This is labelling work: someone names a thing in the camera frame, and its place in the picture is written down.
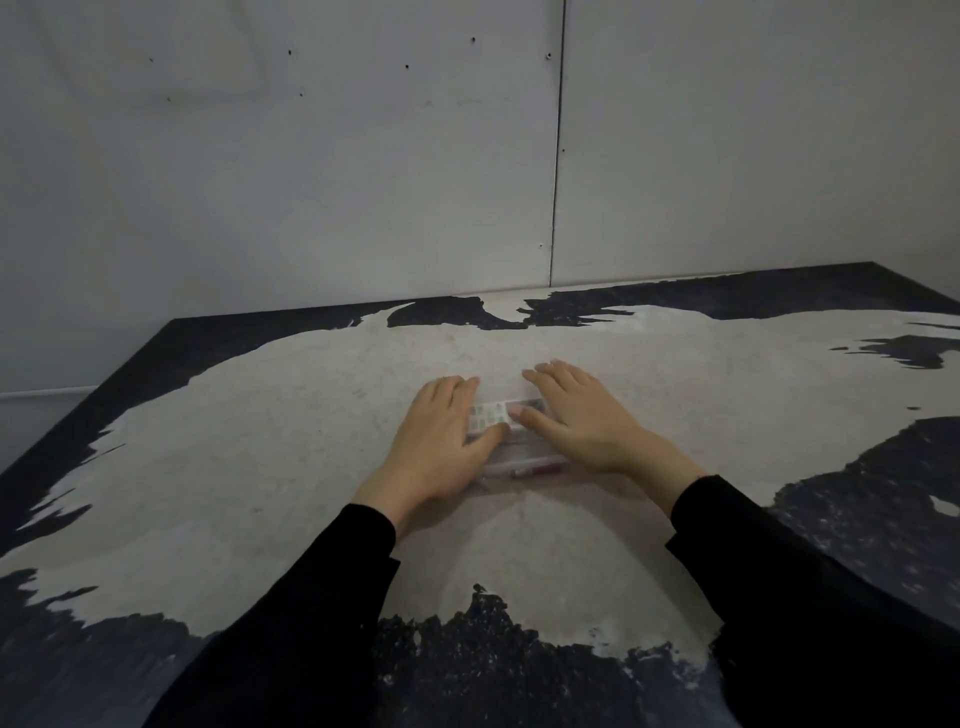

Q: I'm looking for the person's right forearm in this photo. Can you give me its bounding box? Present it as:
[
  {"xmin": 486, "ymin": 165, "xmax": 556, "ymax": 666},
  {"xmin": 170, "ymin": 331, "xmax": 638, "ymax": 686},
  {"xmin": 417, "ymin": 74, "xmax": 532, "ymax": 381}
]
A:
[{"xmin": 622, "ymin": 426, "xmax": 960, "ymax": 728}]

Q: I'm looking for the clear plastic storage box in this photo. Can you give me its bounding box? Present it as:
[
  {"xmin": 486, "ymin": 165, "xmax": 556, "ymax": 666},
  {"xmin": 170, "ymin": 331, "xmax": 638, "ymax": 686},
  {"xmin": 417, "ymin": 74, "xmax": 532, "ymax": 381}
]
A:
[{"xmin": 465, "ymin": 387, "xmax": 569, "ymax": 482}]

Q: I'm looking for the person's left hand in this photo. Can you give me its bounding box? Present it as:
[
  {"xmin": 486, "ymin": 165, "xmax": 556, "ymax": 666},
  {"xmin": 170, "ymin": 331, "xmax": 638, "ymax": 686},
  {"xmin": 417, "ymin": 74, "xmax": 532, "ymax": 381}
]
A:
[{"xmin": 351, "ymin": 375, "xmax": 512, "ymax": 540}]

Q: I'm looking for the person's right hand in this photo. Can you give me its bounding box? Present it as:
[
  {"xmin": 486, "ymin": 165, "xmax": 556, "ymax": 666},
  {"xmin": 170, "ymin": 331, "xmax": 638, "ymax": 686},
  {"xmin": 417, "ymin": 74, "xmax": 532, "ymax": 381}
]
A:
[{"xmin": 510, "ymin": 360, "xmax": 708, "ymax": 517}]

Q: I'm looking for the person's left forearm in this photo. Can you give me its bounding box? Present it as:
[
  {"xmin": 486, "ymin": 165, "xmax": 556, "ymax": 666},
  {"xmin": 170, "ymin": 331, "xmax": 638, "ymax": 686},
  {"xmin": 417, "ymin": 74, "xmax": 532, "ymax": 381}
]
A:
[{"xmin": 144, "ymin": 461, "xmax": 481, "ymax": 728}]

